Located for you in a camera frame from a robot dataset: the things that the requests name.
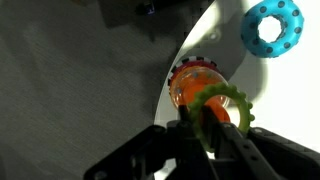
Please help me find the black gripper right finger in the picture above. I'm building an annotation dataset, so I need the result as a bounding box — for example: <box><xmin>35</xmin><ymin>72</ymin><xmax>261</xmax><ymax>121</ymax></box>
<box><xmin>199</xmin><ymin>105</ymin><xmax>320</xmax><ymax>180</ymax></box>

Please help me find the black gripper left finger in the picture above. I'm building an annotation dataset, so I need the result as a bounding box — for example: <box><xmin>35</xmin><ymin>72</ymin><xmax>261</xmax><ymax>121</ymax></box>
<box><xmin>83</xmin><ymin>104</ymin><xmax>211</xmax><ymax>180</ymax></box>

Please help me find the light green bumpy ring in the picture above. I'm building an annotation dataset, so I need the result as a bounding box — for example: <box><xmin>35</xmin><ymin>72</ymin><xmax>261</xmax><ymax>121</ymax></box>
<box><xmin>186</xmin><ymin>82</ymin><xmax>256</xmax><ymax>153</ymax></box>

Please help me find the orange post stand striped base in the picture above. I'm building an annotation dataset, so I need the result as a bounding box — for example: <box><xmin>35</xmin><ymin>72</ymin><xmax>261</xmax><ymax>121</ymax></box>
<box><xmin>166</xmin><ymin>55</ymin><xmax>232</xmax><ymax>125</ymax></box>

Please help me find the blue ring with dark dots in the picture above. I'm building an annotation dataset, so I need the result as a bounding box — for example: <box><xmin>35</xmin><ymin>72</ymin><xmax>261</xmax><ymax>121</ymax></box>
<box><xmin>240</xmin><ymin>0</ymin><xmax>305</xmax><ymax>59</ymax></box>

